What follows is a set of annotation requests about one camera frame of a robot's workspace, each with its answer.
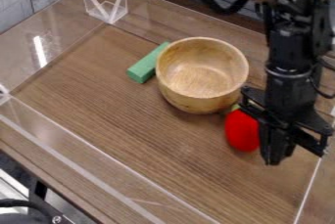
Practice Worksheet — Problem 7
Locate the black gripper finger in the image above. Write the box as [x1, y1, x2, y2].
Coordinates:
[258, 122, 296, 165]

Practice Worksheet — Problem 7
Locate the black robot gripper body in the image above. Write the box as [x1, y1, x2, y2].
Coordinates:
[240, 66, 333, 157]

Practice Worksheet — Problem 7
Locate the red toy strawberry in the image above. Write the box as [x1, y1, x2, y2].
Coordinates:
[223, 105, 260, 153]

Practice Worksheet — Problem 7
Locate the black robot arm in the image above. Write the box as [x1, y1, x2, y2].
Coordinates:
[199, 0, 335, 165]

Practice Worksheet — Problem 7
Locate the wooden bowl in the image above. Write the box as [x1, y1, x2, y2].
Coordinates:
[155, 37, 250, 114]

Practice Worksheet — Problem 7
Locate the green rectangular block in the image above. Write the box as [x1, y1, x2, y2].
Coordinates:
[127, 42, 168, 84]

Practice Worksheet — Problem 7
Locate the clear acrylic tray wall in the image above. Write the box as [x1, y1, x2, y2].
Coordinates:
[0, 0, 335, 224]

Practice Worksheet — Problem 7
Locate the black table leg bracket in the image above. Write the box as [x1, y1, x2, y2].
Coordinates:
[28, 180, 76, 224]

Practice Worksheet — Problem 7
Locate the black cable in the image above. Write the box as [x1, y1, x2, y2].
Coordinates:
[0, 198, 49, 224]

